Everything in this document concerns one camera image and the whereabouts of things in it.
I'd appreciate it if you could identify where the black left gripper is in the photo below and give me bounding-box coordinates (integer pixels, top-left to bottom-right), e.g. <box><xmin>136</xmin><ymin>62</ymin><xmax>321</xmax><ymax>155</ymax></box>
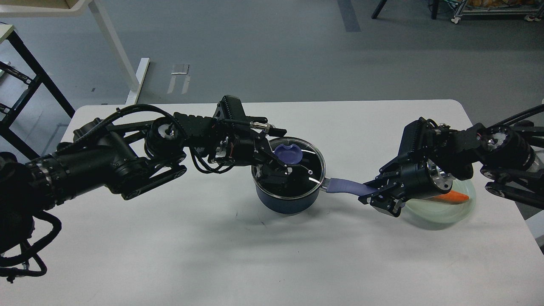
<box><xmin>219</xmin><ymin>132</ymin><xmax>292</xmax><ymax>192</ymax></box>

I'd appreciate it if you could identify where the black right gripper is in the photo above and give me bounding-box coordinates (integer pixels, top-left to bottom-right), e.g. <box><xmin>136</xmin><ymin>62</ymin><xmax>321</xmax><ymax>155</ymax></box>
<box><xmin>359</xmin><ymin>159</ymin><xmax>454</xmax><ymax>218</ymax></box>

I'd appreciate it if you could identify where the glass lid with blue knob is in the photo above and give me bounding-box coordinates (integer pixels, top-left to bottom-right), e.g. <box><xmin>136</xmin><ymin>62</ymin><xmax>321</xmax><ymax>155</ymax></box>
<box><xmin>251</xmin><ymin>137</ymin><xmax>325</xmax><ymax>200</ymax></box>

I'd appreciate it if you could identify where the blue saucepan with handle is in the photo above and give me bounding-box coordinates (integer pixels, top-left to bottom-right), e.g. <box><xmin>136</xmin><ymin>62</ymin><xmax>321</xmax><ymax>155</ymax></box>
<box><xmin>252</xmin><ymin>137</ymin><xmax>377</xmax><ymax>214</ymax></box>

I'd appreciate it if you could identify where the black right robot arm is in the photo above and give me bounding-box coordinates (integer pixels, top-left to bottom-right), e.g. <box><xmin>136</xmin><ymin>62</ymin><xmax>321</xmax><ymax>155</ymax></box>
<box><xmin>359</xmin><ymin>105</ymin><xmax>543</xmax><ymax>217</ymax></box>

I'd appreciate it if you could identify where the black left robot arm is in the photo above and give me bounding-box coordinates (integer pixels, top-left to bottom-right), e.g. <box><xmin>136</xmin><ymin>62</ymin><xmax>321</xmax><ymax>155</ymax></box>
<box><xmin>0</xmin><ymin>95</ymin><xmax>290</xmax><ymax>283</ymax></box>

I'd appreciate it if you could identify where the pale green plate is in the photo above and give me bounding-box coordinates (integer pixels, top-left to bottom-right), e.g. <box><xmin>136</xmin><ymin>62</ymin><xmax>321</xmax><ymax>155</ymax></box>
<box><xmin>400</xmin><ymin>180</ymin><xmax>476</xmax><ymax>230</ymax></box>

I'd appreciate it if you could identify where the orange toy carrot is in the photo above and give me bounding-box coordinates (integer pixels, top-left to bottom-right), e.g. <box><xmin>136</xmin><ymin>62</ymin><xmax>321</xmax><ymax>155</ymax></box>
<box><xmin>425</xmin><ymin>190</ymin><xmax>470</xmax><ymax>205</ymax></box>

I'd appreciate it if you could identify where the black furniture leg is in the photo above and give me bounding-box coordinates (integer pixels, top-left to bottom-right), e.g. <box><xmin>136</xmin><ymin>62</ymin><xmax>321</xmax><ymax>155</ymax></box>
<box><xmin>371</xmin><ymin>0</ymin><xmax>388</xmax><ymax>20</ymax></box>

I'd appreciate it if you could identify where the wheeled cart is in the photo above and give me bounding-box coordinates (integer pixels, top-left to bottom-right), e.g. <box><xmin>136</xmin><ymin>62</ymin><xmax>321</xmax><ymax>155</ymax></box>
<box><xmin>451</xmin><ymin>0</ymin><xmax>544</xmax><ymax>24</ymax></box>

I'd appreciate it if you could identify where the black metal rack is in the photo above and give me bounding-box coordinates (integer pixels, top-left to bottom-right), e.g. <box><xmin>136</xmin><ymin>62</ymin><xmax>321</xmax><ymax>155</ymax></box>
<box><xmin>0</xmin><ymin>23</ymin><xmax>76</xmax><ymax>160</ymax></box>

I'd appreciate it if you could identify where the white table leg frame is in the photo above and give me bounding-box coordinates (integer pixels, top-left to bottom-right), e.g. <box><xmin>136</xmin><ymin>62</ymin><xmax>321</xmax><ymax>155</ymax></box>
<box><xmin>0</xmin><ymin>0</ymin><xmax>151</xmax><ymax>106</ymax></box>

